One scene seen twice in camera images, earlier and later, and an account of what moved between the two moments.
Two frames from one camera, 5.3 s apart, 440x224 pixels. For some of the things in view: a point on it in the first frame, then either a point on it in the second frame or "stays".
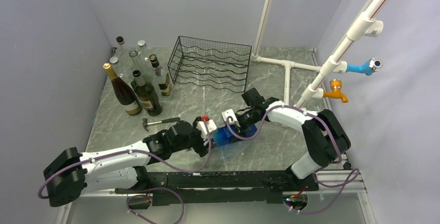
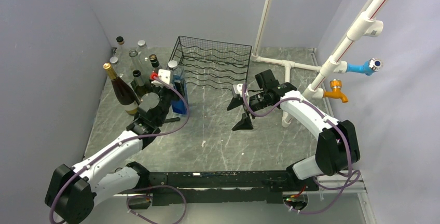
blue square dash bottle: (222, 135) to (179, 95)
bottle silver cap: (147, 95) stays
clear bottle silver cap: (143, 54) stays
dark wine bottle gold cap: (125, 93) stays
